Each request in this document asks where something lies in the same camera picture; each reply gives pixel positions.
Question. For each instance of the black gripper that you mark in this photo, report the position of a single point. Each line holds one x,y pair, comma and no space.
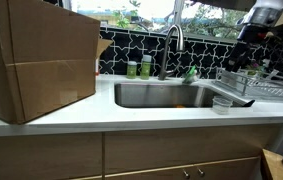
238,55

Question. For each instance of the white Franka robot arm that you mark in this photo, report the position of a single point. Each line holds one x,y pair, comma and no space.
264,15

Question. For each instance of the small green pink plant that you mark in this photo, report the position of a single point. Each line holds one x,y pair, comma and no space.
254,68

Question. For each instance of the green dish brush holder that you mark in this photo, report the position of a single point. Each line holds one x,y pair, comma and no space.
191,75

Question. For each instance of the clear plastic container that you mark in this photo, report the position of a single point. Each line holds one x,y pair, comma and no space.
221,105

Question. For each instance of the curved steel kitchen faucet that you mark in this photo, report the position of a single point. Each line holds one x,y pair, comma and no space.
167,50

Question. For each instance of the stainless steel sink basin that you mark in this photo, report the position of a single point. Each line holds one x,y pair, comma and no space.
154,95

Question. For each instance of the tall green soap bottle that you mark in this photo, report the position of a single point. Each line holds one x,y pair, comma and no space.
145,67

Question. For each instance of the kitchen window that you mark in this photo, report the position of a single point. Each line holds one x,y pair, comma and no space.
154,13

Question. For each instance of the wide wooden cabinet drawer front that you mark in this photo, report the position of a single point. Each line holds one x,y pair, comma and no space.
187,148

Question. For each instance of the short green soap bottle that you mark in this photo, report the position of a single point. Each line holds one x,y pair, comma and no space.
131,70

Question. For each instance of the wooden cabinet door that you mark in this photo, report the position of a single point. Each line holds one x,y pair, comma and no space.
227,170

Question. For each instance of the light wooden box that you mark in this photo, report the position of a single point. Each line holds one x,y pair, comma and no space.
274,166

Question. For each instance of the round metal cabinet knob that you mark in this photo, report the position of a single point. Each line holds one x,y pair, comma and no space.
186,173
200,172

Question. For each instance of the large brown cardboard box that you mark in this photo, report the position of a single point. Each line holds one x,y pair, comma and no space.
47,53

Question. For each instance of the narrow wooden cabinet drawer front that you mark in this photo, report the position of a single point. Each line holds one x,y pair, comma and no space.
41,156

